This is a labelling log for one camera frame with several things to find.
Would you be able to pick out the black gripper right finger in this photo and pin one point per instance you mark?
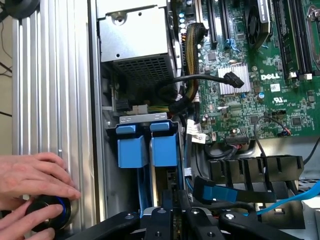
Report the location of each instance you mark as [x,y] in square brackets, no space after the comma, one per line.
[197,225]

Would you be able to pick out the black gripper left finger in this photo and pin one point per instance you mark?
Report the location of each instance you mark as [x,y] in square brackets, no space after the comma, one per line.
[157,225]

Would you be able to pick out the blue disk carrier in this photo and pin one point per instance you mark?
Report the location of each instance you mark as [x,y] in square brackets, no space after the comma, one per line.
[131,152]

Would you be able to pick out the person's left hand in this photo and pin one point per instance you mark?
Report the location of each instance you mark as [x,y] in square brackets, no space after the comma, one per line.
[32,175]

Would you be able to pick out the person's right hand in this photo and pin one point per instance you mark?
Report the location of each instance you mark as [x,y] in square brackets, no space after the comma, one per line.
[20,225]

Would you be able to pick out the black connector with blue tab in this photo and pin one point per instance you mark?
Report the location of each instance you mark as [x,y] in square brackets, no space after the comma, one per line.
[217,193]

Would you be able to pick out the open grey PC case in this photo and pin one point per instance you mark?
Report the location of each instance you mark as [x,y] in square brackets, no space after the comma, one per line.
[110,175]

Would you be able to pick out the green Dell motherboard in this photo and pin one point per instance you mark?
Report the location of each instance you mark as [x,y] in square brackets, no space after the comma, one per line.
[250,112]

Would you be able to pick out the silver chipset heatsink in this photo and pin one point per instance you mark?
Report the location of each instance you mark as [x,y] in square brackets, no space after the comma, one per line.
[225,82]

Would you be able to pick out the silver power supply unit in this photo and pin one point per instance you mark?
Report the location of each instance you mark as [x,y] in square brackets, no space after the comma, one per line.
[132,35]

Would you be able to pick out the black expansion slot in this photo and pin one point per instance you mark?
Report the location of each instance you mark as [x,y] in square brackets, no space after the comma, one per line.
[213,25]
[224,20]

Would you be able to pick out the black RAM slot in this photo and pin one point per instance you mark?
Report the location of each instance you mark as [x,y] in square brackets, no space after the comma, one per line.
[303,37]
[282,37]

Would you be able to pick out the CPU socket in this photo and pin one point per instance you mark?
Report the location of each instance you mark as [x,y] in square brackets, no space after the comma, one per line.
[315,30]

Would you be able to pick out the black round object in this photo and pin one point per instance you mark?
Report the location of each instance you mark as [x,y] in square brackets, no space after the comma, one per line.
[22,7]

